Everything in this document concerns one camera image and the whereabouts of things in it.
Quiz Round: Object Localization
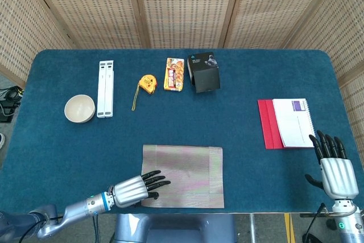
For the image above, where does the yellow tape measure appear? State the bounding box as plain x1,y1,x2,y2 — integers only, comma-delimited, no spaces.
131,74,158,112

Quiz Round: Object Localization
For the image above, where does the black cable under table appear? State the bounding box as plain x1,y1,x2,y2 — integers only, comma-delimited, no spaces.
91,213,100,243

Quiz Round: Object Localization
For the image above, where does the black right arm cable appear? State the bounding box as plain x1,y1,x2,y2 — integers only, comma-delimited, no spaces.
305,203,326,243

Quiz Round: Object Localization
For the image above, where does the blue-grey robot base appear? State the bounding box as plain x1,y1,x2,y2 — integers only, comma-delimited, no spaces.
109,213,237,243

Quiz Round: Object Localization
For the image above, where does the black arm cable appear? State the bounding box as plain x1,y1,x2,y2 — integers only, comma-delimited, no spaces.
16,216,64,243
305,203,326,243

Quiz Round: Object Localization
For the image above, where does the blue table cloth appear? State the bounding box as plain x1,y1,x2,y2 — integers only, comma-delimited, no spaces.
0,48,364,215

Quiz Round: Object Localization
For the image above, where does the metal table leg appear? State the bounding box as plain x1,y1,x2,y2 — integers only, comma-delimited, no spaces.
249,213,256,243

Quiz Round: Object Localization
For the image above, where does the white folding stand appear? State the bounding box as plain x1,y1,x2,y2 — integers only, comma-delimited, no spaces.
96,60,114,118

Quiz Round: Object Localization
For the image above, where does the red folder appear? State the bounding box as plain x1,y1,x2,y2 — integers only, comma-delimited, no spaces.
257,99,285,150

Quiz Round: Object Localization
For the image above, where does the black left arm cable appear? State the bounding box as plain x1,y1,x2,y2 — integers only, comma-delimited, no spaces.
16,216,64,243

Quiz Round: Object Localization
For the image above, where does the woven grey placemat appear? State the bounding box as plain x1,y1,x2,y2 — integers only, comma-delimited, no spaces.
140,144,225,209

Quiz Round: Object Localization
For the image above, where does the floor cable bundle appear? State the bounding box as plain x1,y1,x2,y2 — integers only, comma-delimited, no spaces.
0,85,25,123

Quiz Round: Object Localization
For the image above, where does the black cardboard box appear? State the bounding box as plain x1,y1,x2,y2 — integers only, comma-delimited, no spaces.
187,51,221,93

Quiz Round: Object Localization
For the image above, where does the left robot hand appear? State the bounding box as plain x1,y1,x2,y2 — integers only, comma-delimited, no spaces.
107,170,171,209

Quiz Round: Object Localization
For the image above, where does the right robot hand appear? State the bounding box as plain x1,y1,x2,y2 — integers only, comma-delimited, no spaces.
304,130,359,200

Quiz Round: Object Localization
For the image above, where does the white spiral notebook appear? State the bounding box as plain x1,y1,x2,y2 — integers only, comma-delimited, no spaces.
272,98,316,149

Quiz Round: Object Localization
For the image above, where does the yellow curry food box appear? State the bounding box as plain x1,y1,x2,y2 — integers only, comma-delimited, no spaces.
163,57,185,91

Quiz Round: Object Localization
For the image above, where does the white ceramic bowl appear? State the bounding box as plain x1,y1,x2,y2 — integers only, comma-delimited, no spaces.
64,94,96,123

